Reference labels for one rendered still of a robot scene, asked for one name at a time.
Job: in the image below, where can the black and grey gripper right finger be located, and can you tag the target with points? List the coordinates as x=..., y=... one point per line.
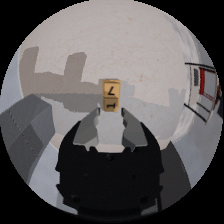
x=139, y=138

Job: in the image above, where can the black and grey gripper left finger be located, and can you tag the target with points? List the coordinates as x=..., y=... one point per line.
x=81, y=137

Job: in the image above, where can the tan wooden cube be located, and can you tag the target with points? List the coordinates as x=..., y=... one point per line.
x=110, y=104
x=111, y=90

